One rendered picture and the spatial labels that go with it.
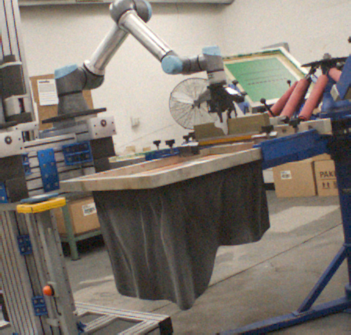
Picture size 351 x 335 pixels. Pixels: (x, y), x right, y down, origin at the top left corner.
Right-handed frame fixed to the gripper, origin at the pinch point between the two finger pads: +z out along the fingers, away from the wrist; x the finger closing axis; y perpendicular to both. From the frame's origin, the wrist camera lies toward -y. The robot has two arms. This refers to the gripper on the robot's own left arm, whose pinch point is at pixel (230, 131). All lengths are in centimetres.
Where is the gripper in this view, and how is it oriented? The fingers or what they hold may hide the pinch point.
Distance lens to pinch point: 224.0
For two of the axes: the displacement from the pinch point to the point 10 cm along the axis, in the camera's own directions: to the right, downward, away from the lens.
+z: 1.8, 9.8, 0.7
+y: -6.3, 0.6, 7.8
